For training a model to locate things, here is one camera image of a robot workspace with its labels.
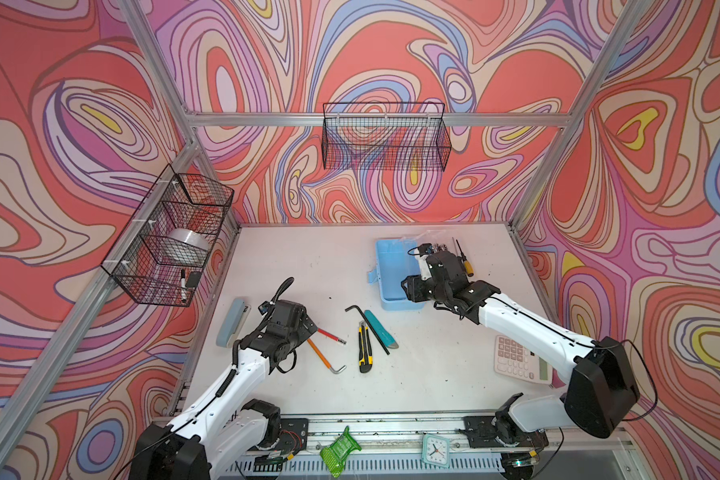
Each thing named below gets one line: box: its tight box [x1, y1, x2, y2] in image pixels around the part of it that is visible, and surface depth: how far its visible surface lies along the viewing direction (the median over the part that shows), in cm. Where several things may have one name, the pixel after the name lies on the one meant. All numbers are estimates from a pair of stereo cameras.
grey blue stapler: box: [216, 298, 251, 348], surface depth 92 cm
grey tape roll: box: [167, 228, 209, 251], surface depth 75 cm
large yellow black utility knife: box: [358, 320, 373, 373], surface depth 88 cm
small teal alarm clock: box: [421, 434, 451, 468], surface depth 71 cm
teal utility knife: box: [364, 310, 399, 350], surface depth 93 cm
